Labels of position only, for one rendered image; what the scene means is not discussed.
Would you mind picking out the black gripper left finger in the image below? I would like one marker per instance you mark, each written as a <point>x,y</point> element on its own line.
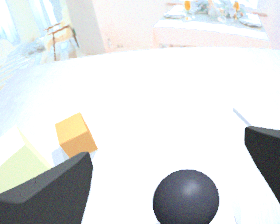
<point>57,196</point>

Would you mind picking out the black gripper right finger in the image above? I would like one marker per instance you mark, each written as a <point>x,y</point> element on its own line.
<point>263,145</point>

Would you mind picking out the orange cube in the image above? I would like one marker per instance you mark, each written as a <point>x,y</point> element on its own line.
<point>74,136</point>

